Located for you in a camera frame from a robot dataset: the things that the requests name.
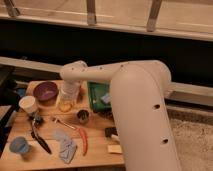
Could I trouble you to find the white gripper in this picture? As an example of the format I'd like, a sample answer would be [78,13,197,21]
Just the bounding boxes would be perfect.
[55,82,80,108]

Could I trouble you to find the yellow red apple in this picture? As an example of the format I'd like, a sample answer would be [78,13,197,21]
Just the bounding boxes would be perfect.
[59,101,72,112]

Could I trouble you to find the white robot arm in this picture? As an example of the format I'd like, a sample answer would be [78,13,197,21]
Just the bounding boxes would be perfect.
[60,60,182,171]

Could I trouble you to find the small metal cup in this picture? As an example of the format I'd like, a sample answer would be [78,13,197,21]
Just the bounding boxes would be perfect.
[77,110,89,124]

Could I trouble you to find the metal spoon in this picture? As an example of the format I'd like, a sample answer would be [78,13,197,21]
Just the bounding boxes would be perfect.
[52,118,77,130]

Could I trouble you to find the wooden table board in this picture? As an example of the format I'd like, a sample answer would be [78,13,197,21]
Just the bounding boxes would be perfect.
[0,82,124,171]

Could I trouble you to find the purple bowl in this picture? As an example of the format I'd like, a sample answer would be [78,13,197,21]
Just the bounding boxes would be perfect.
[33,81,58,101]

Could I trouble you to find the red chili pepper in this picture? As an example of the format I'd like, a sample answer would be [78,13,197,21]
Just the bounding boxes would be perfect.
[79,128,88,156]

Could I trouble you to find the green plastic tray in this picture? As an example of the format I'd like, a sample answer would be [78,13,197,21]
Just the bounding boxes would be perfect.
[88,82,111,112]

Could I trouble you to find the white paper cup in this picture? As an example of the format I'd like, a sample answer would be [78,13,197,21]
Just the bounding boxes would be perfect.
[19,96,38,116]

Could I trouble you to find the blue sponge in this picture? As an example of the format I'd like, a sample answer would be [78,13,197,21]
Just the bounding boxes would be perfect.
[101,93,110,104]

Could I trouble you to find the brown pine cone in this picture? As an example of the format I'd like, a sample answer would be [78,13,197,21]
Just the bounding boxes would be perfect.
[99,111,114,121]

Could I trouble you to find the grey blue cloth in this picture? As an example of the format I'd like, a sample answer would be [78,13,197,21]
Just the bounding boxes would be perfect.
[53,130,77,164]

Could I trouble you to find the black rectangular block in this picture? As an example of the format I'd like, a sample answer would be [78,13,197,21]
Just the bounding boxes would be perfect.
[105,127,117,137]

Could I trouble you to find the blue plastic cup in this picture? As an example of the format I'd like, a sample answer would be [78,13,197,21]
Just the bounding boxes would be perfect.
[9,136,30,154]

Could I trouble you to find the yellow wooden spatula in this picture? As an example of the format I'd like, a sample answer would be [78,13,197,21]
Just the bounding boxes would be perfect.
[107,145,122,154]

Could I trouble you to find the black handled tool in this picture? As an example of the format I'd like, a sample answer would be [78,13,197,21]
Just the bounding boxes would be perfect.
[31,119,52,154]

